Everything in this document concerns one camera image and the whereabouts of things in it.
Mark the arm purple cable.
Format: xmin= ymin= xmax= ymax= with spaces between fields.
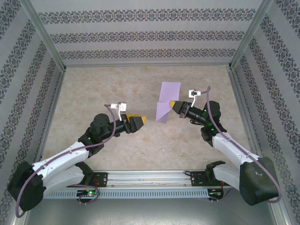
xmin=202 ymin=86 xmax=281 ymax=204
xmin=15 ymin=104 xmax=118 ymax=218

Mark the grey sheet metal tray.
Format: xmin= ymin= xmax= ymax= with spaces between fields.
xmin=14 ymin=187 xmax=289 ymax=225

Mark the aluminium side rail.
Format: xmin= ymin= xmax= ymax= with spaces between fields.
xmin=228 ymin=68 xmax=267 ymax=169
xmin=32 ymin=69 xmax=67 ymax=171

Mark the aluminium frame post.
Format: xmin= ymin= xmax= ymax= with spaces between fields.
xmin=228 ymin=0 xmax=275 ymax=70
xmin=18 ymin=0 xmax=68 ymax=72

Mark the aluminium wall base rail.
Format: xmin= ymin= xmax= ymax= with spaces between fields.
xmin=62 ymin=62 xmax=233 ymax=69

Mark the long aluminium mounting rail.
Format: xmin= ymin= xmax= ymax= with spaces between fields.
xmin=42 ymin=170 xmax=278 ymax=188

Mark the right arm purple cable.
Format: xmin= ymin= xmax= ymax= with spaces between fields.
xmin=202 ymin=86 xmax=281 ymax=204

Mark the controller board with green light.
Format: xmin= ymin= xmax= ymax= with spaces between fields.
xmin=76 ymin=189 xmax=99 ymax=200

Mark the small controller board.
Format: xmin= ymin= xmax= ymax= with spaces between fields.
xmin=208 ymin=188 xmax=225 ymax=200

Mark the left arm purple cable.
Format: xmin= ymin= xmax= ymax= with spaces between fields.
xmin=15 ymin=104 xmax=118 ymax=218

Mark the purple paper sheet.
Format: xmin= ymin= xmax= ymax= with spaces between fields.
xmin=155 ymin=81 xmax=181 ymax=124

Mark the grey slotted cable duct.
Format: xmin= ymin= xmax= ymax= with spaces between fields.
xmin=43 ymin=189 xmax=210 ymax=199

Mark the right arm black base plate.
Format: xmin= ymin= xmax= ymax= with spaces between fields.
xmin=190 ymin=170 xmax=233 ymax=188

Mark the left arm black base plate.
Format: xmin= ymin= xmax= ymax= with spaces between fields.
xmin=67 ymin=172 xmax=109 ymax=188

